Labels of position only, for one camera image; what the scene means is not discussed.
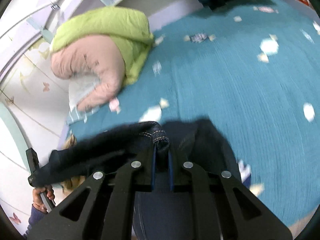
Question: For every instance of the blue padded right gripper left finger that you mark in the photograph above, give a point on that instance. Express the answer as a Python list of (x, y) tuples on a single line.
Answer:
[(102, 206)]

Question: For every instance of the green quilt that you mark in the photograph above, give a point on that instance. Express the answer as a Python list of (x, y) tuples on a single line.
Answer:
[(128, 28)]

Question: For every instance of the white pillow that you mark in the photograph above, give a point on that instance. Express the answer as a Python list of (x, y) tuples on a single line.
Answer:
[(80, 86)]

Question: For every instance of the pink quilt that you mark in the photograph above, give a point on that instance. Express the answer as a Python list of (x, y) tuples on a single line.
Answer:
[(93, 54)]

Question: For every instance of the dark denim shirt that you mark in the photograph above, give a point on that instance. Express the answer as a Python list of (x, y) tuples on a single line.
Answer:
[(154, 181)]

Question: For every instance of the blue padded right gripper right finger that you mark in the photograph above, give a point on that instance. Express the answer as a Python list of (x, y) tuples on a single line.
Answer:
[(221, 206)]

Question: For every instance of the person's left hand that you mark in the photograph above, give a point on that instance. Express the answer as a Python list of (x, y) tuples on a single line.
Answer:
[(37, 199)]

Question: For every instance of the teal quilted bed sheet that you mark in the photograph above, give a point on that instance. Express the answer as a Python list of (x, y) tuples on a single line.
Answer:
[(252, 67)]

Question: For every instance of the striped light blue blanket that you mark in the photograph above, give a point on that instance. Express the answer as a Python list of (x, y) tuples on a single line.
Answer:
[(76, 116)]

